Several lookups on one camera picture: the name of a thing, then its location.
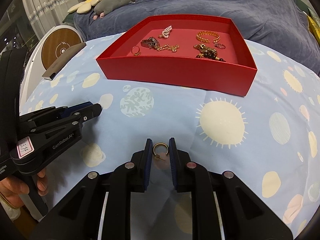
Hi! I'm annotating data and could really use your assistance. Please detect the gold hoop earring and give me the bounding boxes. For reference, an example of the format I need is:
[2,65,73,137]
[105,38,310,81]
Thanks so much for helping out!
[153,142,169,161]

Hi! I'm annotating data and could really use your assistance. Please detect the small gold earring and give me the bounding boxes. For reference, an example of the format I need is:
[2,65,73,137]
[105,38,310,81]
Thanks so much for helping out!
[131,46,141,56]

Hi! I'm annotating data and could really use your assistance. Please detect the thin gold chain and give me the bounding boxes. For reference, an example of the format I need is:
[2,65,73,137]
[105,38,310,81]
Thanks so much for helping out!
[157,44,180,54]

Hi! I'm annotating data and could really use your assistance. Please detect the white pearl bracelet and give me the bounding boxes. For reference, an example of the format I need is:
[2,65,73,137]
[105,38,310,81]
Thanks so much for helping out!
[158,25,174,40]

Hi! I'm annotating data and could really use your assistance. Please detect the gold bead bracelet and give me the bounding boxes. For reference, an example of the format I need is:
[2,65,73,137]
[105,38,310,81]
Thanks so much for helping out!
[195,30,221,45]

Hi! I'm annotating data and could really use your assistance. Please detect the left human hand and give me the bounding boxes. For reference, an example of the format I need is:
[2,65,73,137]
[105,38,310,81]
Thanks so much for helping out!
[1,168,48,208]

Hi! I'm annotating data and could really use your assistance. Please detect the space pattern blue tablecloth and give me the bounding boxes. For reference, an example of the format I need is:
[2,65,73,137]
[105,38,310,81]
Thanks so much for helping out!
[21,35,319,236]

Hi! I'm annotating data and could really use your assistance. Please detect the flower shaped cushion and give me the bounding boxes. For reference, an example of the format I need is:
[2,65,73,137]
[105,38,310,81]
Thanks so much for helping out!
[67,0,101,14]

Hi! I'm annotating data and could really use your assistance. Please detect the white curtain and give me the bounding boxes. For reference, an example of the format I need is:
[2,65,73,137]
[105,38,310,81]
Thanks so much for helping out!
[22,0,83,40]

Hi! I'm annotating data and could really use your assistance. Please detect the grey plush mole toy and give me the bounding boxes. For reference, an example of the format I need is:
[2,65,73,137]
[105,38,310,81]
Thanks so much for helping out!
[93,0,135,20]

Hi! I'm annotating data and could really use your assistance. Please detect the red cardboard box tray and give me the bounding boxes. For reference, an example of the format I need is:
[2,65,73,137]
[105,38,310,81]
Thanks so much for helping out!
[97,14,258,96]

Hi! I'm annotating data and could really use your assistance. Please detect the yellow cushion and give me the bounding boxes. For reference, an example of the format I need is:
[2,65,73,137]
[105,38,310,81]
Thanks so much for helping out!
[307,15,320,42]

